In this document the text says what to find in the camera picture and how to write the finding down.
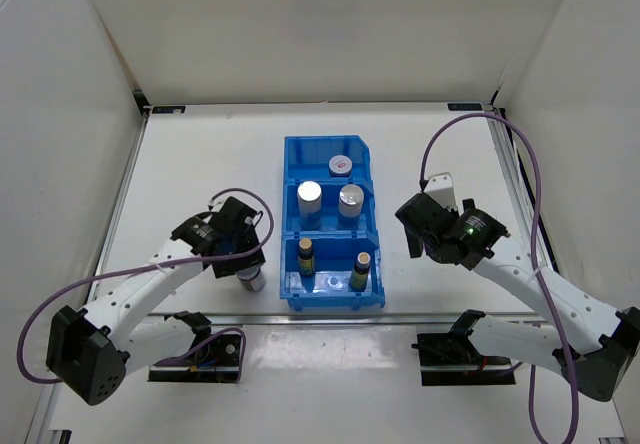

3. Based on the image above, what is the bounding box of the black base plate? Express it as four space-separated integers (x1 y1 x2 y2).
411 333 516 387
147 328 246 384

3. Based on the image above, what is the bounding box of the dark spice jar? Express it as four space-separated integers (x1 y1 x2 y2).
328 154 353 177
235 266 266 292

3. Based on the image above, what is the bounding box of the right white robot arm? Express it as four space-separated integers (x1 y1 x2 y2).
395 193 639 402

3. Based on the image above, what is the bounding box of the left aluminium side rail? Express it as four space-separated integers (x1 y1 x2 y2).
89 108 150 277

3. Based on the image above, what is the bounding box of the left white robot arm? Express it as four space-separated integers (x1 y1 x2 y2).
46 197 265 406

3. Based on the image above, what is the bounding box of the left blue corner label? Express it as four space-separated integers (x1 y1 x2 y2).
151 106 186 115

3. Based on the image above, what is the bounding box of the right blue corner label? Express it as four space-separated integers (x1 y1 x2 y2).
447 103 483 113

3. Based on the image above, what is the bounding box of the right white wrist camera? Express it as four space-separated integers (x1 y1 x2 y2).
420 172 458 211

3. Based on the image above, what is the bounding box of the blue three-compartment plastic bin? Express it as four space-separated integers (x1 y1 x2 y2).
280 135 385 311

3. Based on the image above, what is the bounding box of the blue corner label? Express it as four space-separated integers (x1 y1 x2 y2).
447 103 483 113
151 106 186 115

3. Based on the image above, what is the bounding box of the blue-white shaker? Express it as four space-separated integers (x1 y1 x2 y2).
338 184 364 228
297 181 322 231

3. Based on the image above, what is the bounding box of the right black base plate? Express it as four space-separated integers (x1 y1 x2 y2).
411 333 516 387

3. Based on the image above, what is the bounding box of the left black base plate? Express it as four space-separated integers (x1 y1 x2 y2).
147 328 246 384

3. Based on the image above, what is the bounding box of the aluminium side rail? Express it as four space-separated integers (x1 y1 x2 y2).
488 119 560 272
89 108 150 277

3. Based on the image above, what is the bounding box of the right aluminium side rail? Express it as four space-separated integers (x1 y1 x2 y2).
488 119 560 272

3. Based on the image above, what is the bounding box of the yellow-label brown bottle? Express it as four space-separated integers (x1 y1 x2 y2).
298 238 315 277
349 252 371 292

